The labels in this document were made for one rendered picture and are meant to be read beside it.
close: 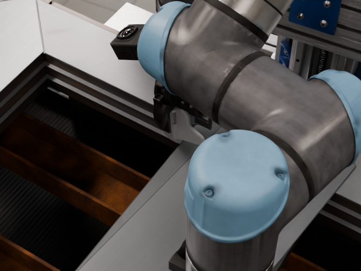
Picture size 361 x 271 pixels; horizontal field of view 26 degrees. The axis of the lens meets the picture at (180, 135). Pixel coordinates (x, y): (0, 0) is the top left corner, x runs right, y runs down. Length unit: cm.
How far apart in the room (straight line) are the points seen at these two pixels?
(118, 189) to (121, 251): 30
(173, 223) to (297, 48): 75
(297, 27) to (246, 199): 92
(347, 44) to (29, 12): 56
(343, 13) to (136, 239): 62
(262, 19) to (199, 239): 21
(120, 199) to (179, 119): 28
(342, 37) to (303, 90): 78
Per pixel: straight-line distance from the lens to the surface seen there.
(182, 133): 100
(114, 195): 123
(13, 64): 117
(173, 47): 69
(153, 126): 111
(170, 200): 99
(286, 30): 147
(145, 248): 95
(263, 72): 66
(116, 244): 96
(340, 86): 66
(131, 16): 151
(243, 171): 57
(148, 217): 98
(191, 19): 69
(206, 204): 56
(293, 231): 97
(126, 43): 96
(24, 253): 114
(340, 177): 103
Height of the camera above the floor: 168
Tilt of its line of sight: 50 degrees down
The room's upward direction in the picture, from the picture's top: straight up
